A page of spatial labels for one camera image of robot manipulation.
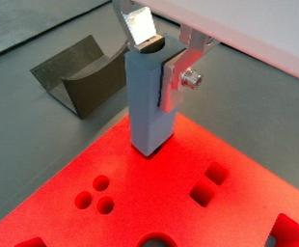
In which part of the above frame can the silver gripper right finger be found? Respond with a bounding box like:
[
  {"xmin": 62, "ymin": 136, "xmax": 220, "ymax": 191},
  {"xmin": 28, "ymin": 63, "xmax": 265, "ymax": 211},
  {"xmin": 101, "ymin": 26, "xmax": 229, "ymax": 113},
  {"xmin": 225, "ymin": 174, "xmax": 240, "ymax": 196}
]
[{"xmin": 160, "ymin": 24, "xmax": 219, "ymax": 113}]

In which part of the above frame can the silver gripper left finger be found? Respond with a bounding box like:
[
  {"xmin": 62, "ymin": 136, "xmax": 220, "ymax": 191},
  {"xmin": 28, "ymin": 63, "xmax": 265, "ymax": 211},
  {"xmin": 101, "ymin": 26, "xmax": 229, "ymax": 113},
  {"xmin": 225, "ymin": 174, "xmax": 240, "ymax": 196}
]
[{"xmin": 112, "ymin": 0, "xmax": 157, "ymax": 52}]

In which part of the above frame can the black curved holder stand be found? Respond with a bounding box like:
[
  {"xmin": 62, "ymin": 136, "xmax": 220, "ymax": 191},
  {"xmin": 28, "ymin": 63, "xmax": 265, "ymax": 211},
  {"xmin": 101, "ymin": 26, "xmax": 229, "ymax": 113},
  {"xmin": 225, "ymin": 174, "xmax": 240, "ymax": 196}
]
[{"xmin": 30, "ymin": 35, "xmax": 128, "ymax": 119}]

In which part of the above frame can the red shape sorter box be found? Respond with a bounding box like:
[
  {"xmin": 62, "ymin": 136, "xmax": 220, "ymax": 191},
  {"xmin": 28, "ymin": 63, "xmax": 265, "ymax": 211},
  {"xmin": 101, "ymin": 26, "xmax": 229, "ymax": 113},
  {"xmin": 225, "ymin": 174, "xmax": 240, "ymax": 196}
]
[{"xmin": 0, "ymin": 116, "xmax": 299, "ymax": 247}]

